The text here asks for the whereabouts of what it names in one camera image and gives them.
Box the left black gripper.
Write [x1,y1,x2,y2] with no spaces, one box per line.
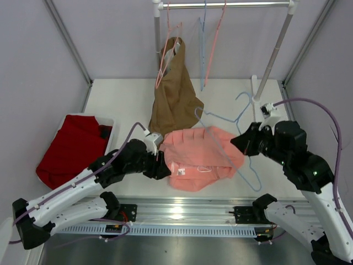
[125,146,171,180]

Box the pink pleated skirt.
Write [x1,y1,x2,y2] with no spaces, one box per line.
[159,126,244,192]

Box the blue wire hanger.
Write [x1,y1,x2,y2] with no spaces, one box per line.
[194,92,263,192]
[198,0,207,91]

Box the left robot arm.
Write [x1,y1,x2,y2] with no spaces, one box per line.
[12,139,171,250]

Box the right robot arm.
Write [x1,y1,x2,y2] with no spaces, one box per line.
[230,121,352,264]

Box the brown skirt on hanger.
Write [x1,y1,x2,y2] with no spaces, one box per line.
[149,37,204,135]

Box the pink hanger holding brown skirt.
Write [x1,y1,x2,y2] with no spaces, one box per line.
[155,2,183,89]

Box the red garment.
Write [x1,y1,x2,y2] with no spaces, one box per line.
[36,115,106,189]

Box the white metal clothes rack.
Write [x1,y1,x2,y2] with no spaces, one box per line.
[152,1,299,121]

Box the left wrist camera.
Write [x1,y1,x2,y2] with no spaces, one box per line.
[143,130,163,154]

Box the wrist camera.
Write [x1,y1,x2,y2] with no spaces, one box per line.
[143,130,163,154]
[260,103,281,129]

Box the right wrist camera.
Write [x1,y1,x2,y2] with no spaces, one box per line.
[260,103,281,129]

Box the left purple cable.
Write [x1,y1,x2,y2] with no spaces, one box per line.
[8,122,147,245]

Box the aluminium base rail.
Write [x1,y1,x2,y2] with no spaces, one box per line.
[117,195,256,226]

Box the slotted cable duct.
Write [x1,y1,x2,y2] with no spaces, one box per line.
[59,223,256,238]

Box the pink wire hanger middle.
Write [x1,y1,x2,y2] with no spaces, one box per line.
[204,1,227,87]

